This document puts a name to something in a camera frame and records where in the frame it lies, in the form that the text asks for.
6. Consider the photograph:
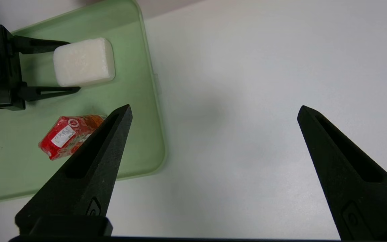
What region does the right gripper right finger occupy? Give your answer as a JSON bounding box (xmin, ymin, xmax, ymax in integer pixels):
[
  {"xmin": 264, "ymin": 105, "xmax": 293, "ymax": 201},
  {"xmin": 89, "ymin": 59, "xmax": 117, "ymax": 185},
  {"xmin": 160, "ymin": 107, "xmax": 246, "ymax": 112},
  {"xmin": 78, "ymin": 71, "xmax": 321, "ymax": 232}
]
[{"xmin": 297, "ymin": 105, "xmax": 387, "ymax": 241}]

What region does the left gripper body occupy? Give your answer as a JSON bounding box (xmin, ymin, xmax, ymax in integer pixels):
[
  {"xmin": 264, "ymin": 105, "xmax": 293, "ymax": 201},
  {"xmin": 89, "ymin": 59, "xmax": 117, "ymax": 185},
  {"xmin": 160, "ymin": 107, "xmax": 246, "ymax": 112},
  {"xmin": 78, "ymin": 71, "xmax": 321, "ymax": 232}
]
[{"xmin": 0, "ymin": 24, "xmax": 27, "ymax": 111}]

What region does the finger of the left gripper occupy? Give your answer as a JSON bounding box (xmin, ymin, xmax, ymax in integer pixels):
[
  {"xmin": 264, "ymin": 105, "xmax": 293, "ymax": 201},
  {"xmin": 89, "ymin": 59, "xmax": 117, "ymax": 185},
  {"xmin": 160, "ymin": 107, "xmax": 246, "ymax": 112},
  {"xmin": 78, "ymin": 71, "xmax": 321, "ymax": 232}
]
[
  {"xmin": 20, "ymin": 86, "xmax": 81, "ymax": 102},
  {"xmin": 12, "ymin": 35, "xmax": 70, "ymax": 55}
]

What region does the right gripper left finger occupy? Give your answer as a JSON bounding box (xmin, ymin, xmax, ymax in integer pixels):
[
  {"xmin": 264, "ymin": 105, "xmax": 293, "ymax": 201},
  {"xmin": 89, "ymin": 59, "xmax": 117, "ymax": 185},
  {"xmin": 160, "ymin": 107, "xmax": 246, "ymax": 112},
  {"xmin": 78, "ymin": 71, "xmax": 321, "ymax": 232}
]
[{"xmin": 15, "ymin": 104, "xmax": 133, "ymax": 236}]

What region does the white soap bar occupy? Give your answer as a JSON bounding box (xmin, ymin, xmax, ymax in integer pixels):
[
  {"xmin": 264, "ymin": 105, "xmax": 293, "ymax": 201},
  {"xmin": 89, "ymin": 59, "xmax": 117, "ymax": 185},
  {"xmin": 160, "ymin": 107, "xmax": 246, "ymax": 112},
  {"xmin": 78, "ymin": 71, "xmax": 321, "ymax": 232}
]
[{"xmin": 53, "ymin": 37, "xmax": 116, "ymax": 87}]

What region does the red snack packet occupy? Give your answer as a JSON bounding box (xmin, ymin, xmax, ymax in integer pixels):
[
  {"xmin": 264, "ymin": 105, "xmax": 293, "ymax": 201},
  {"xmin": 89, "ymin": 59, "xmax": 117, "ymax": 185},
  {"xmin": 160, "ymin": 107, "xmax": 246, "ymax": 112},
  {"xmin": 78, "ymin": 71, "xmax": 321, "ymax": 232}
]
[{"xmin": 38, "ymin": 114, "xmax": 108, "ymax": 161}]

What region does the light green plastic tray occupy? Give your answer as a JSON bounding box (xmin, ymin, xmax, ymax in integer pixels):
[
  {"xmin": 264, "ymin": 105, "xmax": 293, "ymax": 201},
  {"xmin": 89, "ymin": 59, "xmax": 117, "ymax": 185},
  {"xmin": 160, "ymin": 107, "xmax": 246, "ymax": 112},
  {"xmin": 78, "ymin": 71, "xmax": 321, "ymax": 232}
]
[{"xmin": 0, "ymin": 0, "xmax": 166, "ymax": 205}]

